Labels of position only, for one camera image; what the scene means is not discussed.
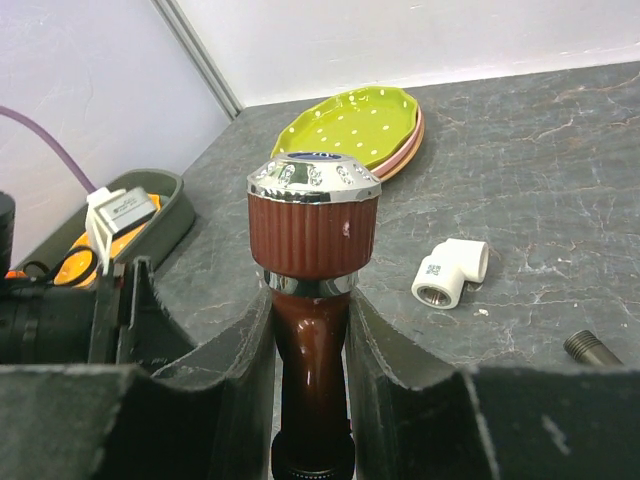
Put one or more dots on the dark green tray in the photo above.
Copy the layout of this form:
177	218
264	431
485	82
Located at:
155	241

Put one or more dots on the orange plastic cup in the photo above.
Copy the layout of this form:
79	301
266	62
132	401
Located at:
16	275

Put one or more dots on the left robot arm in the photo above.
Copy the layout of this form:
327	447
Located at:
47	275

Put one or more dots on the pink plate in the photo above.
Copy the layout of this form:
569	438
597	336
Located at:
403	156

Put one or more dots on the green dotted plate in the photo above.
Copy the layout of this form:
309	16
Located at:
369	124

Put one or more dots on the bronze metal faucet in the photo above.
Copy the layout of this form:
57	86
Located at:
585	348

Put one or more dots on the brown wooden plate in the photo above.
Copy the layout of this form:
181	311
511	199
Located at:
410	154

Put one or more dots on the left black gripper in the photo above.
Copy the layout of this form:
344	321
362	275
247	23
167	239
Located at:
61	325

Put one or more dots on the orange dotted plate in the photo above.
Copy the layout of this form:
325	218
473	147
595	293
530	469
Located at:
78	263

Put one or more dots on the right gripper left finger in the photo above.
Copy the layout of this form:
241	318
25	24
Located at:
207	415

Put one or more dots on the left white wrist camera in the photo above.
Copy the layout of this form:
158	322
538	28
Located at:
113	214

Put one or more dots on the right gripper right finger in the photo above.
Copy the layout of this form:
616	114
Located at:
415	416

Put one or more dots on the second white elbow fitting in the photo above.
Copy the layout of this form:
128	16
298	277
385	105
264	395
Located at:
443	273

